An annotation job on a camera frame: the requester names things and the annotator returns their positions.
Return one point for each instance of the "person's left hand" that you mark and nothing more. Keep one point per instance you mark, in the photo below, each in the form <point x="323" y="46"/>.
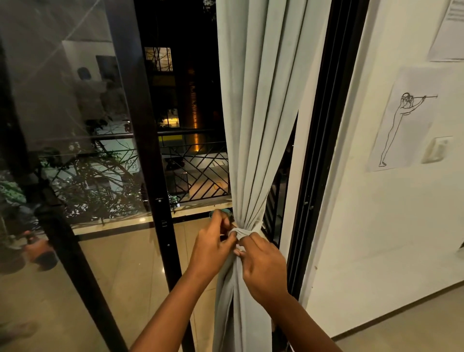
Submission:
<point x="210" y="246"/>

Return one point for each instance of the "person's right hand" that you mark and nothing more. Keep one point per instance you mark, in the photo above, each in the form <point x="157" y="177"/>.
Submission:
<point x="263" y="268"/>

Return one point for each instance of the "person's left thumb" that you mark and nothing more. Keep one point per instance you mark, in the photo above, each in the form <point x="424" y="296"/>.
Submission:
<point x="231" y="242"/>

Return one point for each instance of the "person's right thumb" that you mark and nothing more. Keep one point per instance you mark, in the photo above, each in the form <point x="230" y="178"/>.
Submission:
<point x="240" y="252"/>

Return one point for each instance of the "grey curtain tieback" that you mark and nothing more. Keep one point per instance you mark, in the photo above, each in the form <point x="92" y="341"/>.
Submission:
<point x="243" y="232"/>

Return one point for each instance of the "light grey curtain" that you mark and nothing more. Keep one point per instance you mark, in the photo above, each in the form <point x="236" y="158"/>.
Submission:
<point x="253" y="127"/>

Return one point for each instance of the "person's right forearm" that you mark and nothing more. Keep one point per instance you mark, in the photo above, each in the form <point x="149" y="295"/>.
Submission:
<point x="308" y="326"/>

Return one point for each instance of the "person's left forearm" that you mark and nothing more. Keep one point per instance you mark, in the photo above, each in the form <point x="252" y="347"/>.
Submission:
<point x="170" y="312"/>

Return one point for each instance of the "black door latch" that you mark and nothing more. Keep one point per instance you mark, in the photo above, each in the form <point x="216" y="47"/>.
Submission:
<point x="162" y="212"/>

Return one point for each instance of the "black balcony railing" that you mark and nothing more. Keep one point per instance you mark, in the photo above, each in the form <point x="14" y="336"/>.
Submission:
<point x="197" y="170"/>

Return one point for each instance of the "glass sliding door panel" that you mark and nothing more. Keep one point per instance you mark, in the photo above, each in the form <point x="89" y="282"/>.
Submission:
<point x="65" y="163"/>

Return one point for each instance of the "paper with line drawing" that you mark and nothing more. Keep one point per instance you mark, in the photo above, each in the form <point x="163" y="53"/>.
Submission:
<point x="402" y="119"/>

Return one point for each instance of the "green potted plant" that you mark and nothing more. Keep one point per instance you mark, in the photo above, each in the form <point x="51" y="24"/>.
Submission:
<point x="14" y="195"/>

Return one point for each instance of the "white printed paper sheet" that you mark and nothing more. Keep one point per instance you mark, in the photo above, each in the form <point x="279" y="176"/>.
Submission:
<point x="447" y="29"/>

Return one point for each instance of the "black sliding door frame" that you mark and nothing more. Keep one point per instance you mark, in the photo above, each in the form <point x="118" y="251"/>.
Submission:
<point x="326" y="145"/>

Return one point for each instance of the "white wall switch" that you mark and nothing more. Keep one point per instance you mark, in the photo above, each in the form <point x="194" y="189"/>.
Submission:
<point x="437" y="149"/>

